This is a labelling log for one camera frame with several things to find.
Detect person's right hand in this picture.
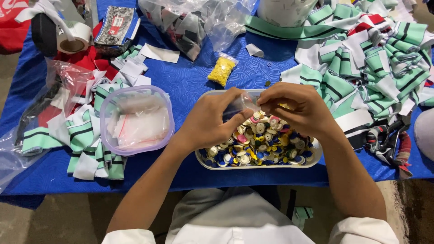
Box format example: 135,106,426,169
257,82,340,138

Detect labelled packet with grey contents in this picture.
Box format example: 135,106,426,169
94,6,141,47

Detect pile of mixed coloured buttons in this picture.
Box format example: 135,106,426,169
199,109,317,168

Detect white tape roll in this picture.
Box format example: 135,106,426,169
56,22,92,55

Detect clear bag of fabric pieces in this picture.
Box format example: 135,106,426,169
137,0,256,62

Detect crumpled clear plastic bag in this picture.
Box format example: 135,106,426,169
0,58,96,194

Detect grey rounded object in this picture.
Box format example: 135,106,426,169
413,108,434,162

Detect green fabric scrap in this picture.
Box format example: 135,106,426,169
292,206,314,232

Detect person's white shirt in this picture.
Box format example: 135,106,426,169
102,186,401,244

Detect bag of yellow buttons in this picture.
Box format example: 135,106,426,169
207,52,239,88

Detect small heap of striped fabric strips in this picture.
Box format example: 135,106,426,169
21,44,152,181

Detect small white paper piece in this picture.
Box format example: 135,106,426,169
245,43,264,58

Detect long white paper piece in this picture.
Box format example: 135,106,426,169
140,43,180,64

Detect blue quilted table cloth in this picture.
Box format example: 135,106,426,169
0,0,434,196

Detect white bucket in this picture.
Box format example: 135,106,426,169
257,0,319,28

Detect red bag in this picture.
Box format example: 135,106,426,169
0,0,32,55

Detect white oval plastic tray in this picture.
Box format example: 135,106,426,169
195,89,323,170

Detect person's left hand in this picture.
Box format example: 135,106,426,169
176,87,255,154

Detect large heap of striped fabric strips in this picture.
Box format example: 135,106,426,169
244,0,434,150

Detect clear container with purple rim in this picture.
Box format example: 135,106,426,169
99,85,175,157

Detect black rounded object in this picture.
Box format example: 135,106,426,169
31,13,59,57

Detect scissors with cloth-wrapped handles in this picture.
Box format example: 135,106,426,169
365,115,413,179

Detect stack of small zip bags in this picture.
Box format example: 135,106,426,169
107,94,170,150

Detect small clear plastic zip bag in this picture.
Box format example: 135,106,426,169
222,90,262,123

